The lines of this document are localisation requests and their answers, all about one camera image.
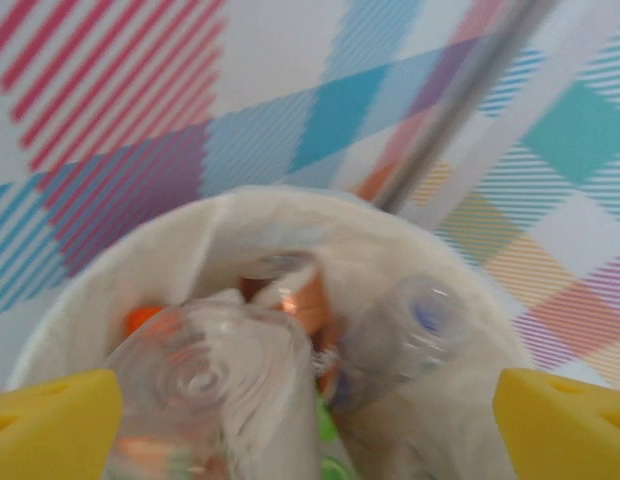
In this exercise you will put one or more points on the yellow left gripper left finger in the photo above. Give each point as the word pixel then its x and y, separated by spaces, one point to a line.
pixel 45 430

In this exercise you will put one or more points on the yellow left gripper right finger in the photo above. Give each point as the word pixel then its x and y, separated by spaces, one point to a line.
pixel 570 430

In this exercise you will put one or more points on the orange label plastic bottle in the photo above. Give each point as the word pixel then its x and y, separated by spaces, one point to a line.
pixel 140 318

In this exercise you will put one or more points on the large clear plastic bottle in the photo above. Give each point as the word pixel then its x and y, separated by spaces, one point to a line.
pixel 200 380

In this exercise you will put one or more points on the clear bottle with blue print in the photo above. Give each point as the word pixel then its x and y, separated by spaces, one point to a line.
pixel 405 340

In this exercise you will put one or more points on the green label plastic bottle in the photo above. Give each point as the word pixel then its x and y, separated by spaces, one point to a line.
pixel 327 425

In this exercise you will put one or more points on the brown tea plastic bottle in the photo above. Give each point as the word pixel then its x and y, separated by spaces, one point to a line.
pixel 300 305

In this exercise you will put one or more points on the white round bin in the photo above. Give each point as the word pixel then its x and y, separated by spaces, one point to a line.
pixel 440 300

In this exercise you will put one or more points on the aluminium left frame post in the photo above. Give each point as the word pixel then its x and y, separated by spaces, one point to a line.
pixel 455 110

